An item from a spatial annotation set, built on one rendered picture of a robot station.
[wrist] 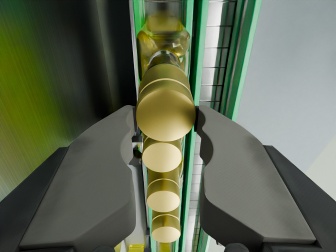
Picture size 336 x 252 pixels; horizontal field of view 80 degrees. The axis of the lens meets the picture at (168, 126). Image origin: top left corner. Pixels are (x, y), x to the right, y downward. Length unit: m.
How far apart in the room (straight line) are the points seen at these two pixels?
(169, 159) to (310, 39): 0.55
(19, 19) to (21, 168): 0.12
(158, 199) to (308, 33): 0.56
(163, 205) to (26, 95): 0.16
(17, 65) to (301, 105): 0.69
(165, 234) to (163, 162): 0.11
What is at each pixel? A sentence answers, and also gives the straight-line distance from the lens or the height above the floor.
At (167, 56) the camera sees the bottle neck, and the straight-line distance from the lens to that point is 0.18.
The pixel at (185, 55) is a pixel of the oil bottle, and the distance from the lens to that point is 0.21.
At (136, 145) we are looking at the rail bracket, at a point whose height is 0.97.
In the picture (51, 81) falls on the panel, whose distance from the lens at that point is 0.25.
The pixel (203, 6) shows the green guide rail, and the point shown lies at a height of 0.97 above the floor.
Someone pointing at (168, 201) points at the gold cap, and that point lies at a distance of 0.21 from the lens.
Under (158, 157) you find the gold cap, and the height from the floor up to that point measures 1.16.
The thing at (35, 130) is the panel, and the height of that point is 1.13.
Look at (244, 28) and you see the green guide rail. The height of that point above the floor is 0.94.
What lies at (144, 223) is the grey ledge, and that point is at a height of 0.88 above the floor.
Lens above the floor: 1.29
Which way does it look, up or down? 58 degrees down
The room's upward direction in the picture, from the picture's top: 177 degrees clockwise
